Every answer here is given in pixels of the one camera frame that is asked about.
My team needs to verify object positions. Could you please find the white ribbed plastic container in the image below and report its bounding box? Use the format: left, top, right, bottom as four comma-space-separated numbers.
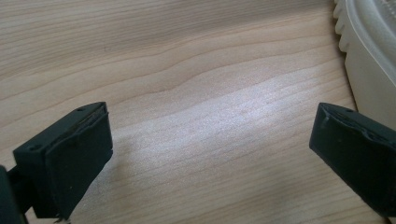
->
332, 0, 396, 131

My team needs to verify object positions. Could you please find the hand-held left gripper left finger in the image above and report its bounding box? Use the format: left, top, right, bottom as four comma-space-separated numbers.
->
7, 101, 114, 220

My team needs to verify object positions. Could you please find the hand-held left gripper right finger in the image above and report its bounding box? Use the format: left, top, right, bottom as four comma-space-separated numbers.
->
308, 102, 396, 218

